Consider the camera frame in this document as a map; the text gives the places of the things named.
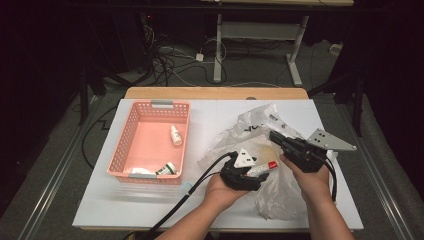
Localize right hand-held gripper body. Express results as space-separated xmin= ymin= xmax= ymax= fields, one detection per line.
xmin=282 ymin=129 xmax=358 ymax=174

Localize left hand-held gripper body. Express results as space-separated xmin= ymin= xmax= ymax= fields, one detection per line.
xmin=219 ymin=148 xmax=264 ymax=192

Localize red-capped white tube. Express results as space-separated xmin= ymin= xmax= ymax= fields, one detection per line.
xmin=245 ymin=160 xmax=279 ymax=178

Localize clear plastic bag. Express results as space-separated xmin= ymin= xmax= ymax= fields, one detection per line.
xmin=197 ymin=103 xmax=339 ymax=222

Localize white dropper bottle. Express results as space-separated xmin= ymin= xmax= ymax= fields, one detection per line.
xmin=169 ymin=124 xmax=184 ymax=147

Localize pink plastic basket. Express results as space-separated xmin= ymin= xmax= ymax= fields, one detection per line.
xmin=106 ymin=99 xmax=192 ymax=186

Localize person's left hand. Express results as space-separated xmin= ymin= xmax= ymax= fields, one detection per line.
xmin=203 ymin=173 xmax=249 ymax=213

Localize person's right hand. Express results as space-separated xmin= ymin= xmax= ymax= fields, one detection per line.
xmin=279 ymin=153 xmax=334 ymax=205

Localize white table mat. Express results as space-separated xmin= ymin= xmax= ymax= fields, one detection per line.
xmin=72 ymin=98 xmax=364 ymax=231

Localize black metal stand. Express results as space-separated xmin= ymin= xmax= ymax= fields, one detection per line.
xmin=308 ymin=71 xmax=365 ymax=138
xmin=78 ymin=63 xmax=134 ymax=127

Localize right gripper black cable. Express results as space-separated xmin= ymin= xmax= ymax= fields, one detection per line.
xmin=324 ymin=156 xmax=339 ymax=203

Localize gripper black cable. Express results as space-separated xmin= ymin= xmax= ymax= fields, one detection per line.
xmin=324 ymin=156 xmax=339 ymax=203
xmin=123 ymin=151 xmax=238 ymax=240

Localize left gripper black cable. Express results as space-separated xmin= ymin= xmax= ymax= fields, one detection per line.
xmin=123 ymin=151 xmax=238 ymax=240

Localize metal floor rail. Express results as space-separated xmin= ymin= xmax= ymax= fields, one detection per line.
xmin=18 ymin=96 xmax=101 ymax=240
xmin=336 ymin=96 xmax=414 ymax=240

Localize white desk frame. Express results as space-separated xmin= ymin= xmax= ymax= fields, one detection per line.
xmin=213 ymin=13 xmax=309 ymax=87

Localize tangle of floor cables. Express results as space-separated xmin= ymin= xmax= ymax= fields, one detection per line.
xmin=143 ymin=23 xmax=228 ymax=88

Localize black floor cable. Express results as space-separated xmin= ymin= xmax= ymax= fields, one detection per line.
xmin=81 ymin=104 xmax=119 ymax=169

